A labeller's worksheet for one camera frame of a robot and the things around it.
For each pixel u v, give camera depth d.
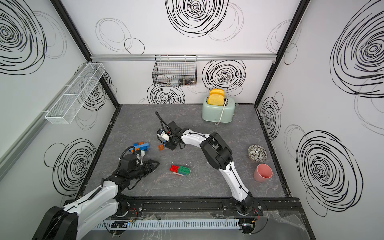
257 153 0.92
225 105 0.98
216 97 0.96
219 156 0.57
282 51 0.89
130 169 0.67
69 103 0.74
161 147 0.96
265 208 0.69
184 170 0.80
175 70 1.24
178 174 0.83
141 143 0.97
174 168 0.81
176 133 0.78
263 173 0.77
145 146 0.96
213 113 1.00
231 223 0.71
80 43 0.84
